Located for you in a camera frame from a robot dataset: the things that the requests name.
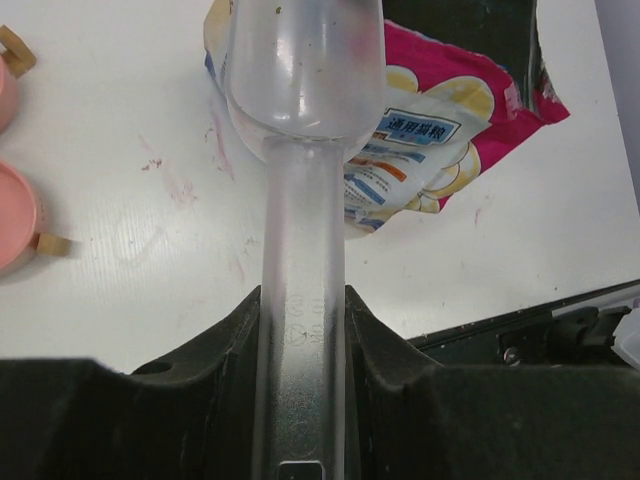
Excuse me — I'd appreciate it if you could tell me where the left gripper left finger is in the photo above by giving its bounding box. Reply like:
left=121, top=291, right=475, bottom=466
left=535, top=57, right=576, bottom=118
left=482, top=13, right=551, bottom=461
left=1, top=291, right=260, bottom=479

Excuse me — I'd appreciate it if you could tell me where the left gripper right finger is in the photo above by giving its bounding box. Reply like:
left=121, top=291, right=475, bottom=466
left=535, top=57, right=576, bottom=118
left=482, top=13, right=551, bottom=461
left=346, top=288, right=639, bottom=479

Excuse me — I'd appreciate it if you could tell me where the pet food bag pink white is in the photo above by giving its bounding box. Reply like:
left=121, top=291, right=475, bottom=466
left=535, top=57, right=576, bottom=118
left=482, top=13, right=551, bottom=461
left=203, top=1, right=568, bottom=231

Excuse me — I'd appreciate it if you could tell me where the clear plastic scoop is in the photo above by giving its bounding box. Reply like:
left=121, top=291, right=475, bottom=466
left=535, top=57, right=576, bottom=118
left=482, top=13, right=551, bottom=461
left=224, top=1, right=386, bottom=479

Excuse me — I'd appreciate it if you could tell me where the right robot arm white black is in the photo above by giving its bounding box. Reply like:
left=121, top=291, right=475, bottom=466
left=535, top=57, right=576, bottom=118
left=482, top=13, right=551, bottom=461
left=611, top=295, right=639, bottom=370

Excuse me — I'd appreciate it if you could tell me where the pink cat-shaped pet bowl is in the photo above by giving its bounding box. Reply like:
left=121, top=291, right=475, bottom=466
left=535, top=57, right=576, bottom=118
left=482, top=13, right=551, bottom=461
left=1, top=25, right=71, bottom=276

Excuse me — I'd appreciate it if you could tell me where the black mounting base rail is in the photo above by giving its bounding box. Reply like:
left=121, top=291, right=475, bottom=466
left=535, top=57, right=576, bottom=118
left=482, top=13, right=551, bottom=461
left=409, top=280, right=639, bottom=367

